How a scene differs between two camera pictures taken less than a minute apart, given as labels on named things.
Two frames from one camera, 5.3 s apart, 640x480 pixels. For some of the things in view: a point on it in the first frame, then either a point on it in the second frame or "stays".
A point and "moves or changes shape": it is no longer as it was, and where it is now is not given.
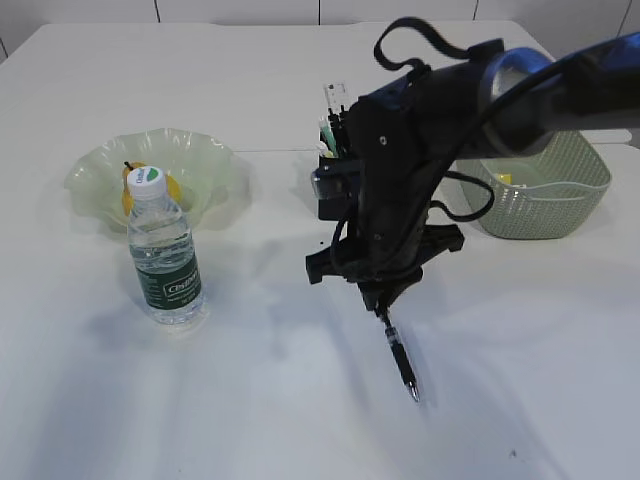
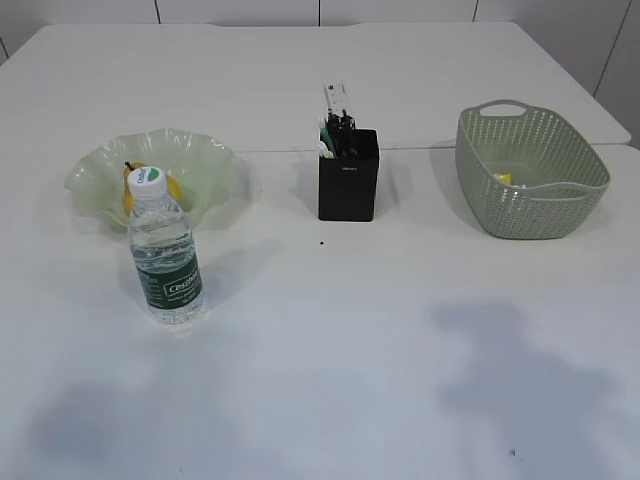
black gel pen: (399, 353) moves or changes shape
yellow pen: (324, 151) stays
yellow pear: (173, 188) stays
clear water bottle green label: (162, 254) stays
